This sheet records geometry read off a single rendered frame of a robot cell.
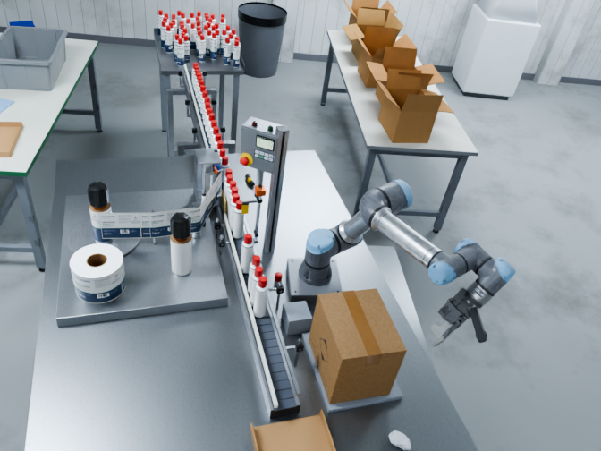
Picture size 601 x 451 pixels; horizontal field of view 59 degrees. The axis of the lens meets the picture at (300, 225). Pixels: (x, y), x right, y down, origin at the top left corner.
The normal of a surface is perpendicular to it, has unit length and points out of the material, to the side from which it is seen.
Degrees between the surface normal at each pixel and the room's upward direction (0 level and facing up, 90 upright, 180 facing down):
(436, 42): 90
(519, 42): 90
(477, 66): 90
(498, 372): 0
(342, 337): 0
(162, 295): 0
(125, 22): 90
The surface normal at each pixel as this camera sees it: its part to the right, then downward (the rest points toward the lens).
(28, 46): 0.15, 0.57
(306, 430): 0.12, -0.77
